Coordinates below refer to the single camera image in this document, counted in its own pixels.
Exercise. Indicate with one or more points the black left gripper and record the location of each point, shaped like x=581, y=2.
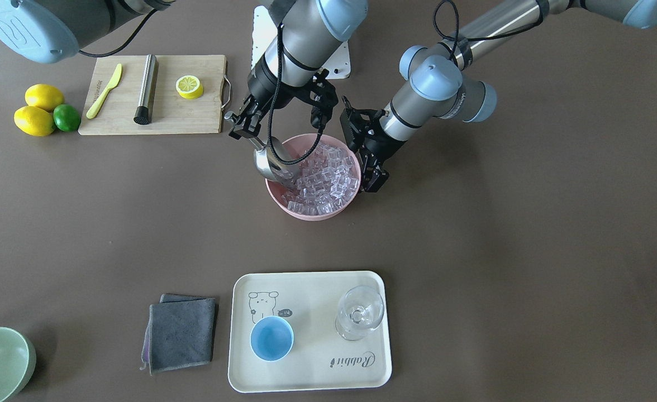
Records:
x=383, y=145

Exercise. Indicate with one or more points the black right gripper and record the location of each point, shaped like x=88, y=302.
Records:
x=262, y=86

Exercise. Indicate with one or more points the pink bowl of ice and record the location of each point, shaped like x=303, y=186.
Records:
x=329, y=180

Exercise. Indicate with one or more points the metal ice scoop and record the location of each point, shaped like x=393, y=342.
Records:
x=270, y=158

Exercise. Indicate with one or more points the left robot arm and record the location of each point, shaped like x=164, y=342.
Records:
x=435, y=86

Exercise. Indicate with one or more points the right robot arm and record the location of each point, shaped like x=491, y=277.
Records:
x=309, y=33

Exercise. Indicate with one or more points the light blue cup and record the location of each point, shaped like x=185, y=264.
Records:
x=271, y=338

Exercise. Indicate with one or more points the half lemon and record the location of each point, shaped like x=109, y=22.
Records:
x=189, y=87

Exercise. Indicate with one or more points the bamboo cutting board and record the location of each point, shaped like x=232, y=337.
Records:
x=171, y=113

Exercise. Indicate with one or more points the steel muddler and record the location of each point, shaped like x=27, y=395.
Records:
x=144, y=109

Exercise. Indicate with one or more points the clear wine glass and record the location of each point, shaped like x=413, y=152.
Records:
x=361, y=310

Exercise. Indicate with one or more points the yellow plastic knife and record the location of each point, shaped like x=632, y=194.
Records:
x=111, y=84

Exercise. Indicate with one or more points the green lime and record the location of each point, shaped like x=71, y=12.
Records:
x=66, y=118

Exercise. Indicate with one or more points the cream rabbit tray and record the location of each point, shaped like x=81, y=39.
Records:
x=320, y=359

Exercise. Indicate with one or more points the upper yellow lemon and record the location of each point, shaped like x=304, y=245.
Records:
x=44, y=96

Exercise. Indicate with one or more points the yellow lemon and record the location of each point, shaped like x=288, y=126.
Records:
x=44, y=96
x=34, y=121

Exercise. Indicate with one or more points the lower yellow lemon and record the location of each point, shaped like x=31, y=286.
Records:
x=34, y=121

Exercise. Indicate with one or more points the grey folded cloth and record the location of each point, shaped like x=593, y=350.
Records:
x=180, y=333

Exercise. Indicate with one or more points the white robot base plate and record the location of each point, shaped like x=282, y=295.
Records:
x=263, y=34

